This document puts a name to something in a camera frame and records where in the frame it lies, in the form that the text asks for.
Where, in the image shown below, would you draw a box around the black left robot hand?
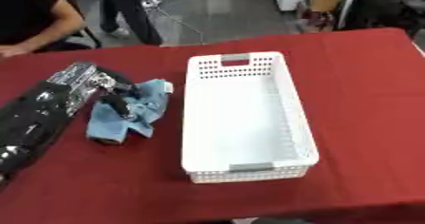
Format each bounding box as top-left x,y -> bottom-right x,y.
94,66 -> 143,121

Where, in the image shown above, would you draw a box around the light blue denim garment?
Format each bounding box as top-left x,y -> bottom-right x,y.
84,78 -> 175,145

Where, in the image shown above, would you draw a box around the black chair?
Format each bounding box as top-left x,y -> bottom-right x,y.
31,25 -> 105,53

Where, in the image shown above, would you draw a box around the standing person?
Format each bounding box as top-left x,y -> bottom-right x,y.
98,0 -> 165,47

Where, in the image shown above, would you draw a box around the white perforated plastic basket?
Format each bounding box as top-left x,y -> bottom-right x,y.
179,50 -> 321,184

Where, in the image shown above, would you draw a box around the seated person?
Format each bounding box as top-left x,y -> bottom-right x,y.
0,0 -> 88,59

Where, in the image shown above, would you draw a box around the tan bag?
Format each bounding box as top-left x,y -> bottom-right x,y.
295,0 -> 356,33

